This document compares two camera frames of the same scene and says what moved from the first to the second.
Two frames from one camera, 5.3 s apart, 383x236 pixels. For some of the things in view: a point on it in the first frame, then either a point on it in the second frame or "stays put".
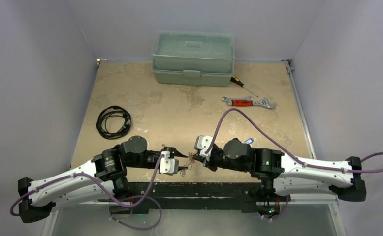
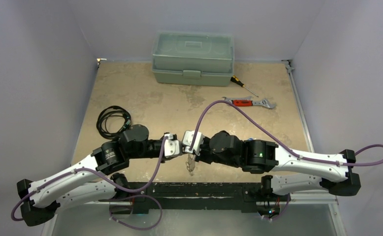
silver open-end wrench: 225,99 stays put
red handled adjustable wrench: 266,102 stays put
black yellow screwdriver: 235,79 stays put
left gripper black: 174,153 → 164,158
